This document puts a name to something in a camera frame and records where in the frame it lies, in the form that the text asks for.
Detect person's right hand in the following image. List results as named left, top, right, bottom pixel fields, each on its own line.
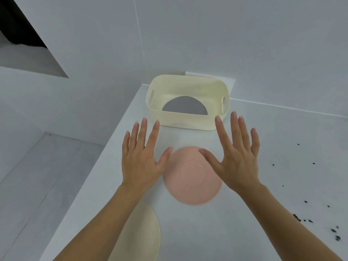
left=199, top=111, right=262, bottom=193

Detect person's left hand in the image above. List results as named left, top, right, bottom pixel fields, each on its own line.
left=121, top=118, right=174, bottom=192

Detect person's left forearm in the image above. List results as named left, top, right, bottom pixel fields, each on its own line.
left=53, top=184, right=154, bottom=261

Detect person's right forearm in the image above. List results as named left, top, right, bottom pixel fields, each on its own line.
left=235, top=183, right=348, bottom=261

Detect pink round plate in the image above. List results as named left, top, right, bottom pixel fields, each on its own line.
left=163, top=146, right=223, bottom=206

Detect cream plastic basket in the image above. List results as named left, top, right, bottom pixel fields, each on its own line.
left=146, top=74, right=231, bottom=131

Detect grey round plate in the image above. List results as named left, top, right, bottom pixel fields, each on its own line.
left=162, top=96, right=209, bottom=117

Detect cream round plate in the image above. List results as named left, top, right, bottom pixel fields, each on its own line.
left=108, top=200, right=161, bottom=261

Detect scattered black seeds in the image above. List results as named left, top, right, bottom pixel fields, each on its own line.
left=272, top=143, right=342, bottom=241

